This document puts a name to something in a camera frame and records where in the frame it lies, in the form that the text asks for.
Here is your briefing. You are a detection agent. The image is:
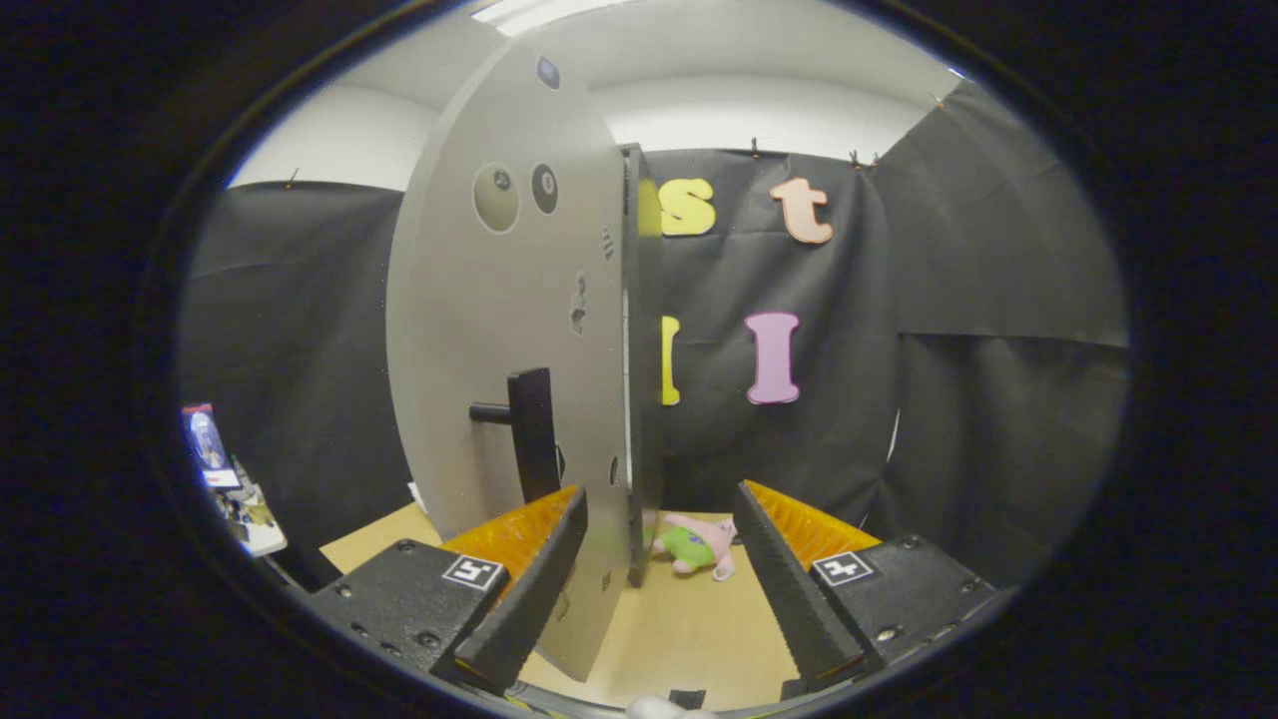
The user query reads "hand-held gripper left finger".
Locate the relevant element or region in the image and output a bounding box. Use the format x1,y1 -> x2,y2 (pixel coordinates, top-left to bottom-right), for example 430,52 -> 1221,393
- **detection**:
300,485 -> 590,695

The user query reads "beige shoe cabinet door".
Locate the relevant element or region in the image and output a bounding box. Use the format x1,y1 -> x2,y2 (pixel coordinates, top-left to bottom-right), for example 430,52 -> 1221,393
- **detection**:
386,38 -> 632,683

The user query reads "pink green plush toy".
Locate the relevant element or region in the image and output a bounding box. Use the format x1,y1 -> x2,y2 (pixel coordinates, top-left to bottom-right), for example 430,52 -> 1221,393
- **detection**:
652,512 -> 740,582

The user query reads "black door handle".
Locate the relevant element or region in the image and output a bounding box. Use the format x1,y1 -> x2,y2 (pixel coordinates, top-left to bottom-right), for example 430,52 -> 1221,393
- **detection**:
469,367 -> 562,505

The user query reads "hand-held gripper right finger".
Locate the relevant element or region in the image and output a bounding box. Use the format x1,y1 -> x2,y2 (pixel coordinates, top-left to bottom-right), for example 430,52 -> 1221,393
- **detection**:
734,480 -> 999,690

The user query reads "long ceiling light panel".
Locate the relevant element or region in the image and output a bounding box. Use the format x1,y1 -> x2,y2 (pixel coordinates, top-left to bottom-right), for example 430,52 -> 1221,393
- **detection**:
469,0 -> 640,38

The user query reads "blue printed package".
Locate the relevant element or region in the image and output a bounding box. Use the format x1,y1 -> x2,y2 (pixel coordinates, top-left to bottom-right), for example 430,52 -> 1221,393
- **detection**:
183,402 -> 243,490

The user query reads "grey shoe cabinet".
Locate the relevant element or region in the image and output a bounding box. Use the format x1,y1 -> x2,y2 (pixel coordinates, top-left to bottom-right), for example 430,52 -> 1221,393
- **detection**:
619,143 -> 665,588

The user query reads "black backdrop cloth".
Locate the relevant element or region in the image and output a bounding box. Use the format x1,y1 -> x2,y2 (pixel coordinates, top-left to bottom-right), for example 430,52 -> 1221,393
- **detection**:
180,80 -> 1131,590

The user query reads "cluttered white side table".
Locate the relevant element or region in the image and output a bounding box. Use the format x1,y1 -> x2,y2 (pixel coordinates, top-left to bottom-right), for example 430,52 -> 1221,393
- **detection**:
215,454 -> 289,558

